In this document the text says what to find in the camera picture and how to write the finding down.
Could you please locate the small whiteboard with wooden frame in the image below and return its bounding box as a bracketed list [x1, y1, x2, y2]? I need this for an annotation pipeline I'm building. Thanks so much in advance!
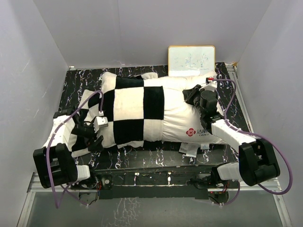
[168, 45, 215, 77]

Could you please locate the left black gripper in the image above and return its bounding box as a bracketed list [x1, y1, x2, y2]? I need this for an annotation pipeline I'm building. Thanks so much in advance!
[71, 121, 104, 151]

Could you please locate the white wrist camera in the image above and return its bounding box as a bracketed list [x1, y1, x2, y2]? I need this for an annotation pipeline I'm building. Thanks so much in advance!
[201, 77, 217, 91]
[93, 111, 108, 133]

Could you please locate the white pillow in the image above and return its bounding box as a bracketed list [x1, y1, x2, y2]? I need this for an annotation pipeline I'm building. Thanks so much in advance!
[142, 75, 228, 158]

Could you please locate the aluminium frame rail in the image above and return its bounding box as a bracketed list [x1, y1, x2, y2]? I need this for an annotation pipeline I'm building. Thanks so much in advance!
[18, 63, 293, 227]

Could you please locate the black white checkered pillowcase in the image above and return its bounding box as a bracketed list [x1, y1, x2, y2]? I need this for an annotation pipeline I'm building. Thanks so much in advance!
[78, 72, 162, 149]

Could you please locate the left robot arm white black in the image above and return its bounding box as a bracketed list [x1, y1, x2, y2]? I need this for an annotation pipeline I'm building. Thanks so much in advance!
[33, 109, 108, 189]

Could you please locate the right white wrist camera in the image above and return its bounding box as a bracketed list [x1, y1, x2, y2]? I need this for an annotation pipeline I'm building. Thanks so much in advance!
[201, 77, 217, 91]

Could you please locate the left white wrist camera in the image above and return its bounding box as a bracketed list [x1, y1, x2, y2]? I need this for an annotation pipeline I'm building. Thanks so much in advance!
[93, 111, 108, 133]

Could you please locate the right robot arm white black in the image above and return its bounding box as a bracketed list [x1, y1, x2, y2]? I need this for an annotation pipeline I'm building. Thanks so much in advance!
[183, 85, 280, 188]

